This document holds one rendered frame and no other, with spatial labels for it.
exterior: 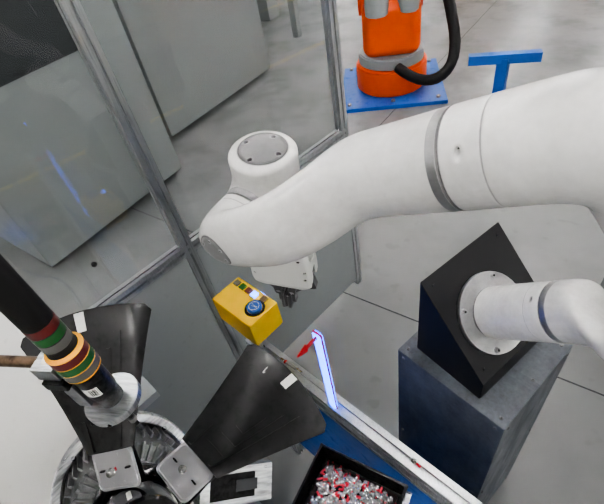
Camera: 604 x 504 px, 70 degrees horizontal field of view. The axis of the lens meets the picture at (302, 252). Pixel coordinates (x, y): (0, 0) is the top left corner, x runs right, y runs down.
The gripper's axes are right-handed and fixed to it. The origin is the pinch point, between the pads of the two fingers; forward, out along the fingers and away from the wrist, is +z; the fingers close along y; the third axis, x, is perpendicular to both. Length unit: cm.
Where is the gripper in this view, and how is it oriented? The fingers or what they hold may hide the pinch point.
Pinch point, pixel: (288, 294)
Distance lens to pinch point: 75.7
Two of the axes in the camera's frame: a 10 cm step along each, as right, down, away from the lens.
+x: -2.5, 7.7, -5.9
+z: 0.8, 6.2, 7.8
